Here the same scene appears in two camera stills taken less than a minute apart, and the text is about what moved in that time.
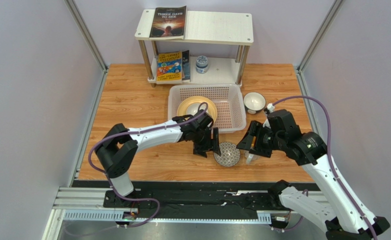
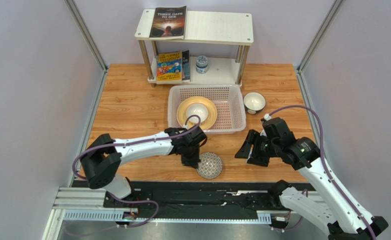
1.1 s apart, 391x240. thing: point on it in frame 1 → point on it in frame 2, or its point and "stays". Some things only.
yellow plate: [181, 110] stays
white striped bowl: [192, 108] stays
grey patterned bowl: [230, 155] → [210, 166]
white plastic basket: [228, 98] stays
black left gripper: [208, 146] → [193, 162]
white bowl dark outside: [254, 102] stays
